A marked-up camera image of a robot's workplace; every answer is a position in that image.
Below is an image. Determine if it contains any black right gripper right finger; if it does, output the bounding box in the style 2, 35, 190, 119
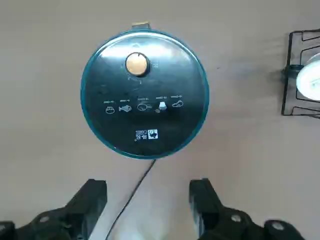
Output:
188, 177, 305, 240

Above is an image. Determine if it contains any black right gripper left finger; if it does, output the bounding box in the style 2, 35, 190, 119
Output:
0, 178, 108, 240

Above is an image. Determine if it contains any gold air fryer knob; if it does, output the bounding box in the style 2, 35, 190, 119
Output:
124, 51, 150, 77

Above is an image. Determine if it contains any green air fryer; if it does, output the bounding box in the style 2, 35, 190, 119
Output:
80, 21, 210, 161

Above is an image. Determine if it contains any white ceramic cup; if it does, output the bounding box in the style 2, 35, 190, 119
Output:
295, 53, 320, 102

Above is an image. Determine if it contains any black air fryer power cable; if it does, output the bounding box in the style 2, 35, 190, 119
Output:
104, 159, 157, 240

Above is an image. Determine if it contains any black wire cup rack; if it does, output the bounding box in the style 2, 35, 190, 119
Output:
281, 29, 320, 117

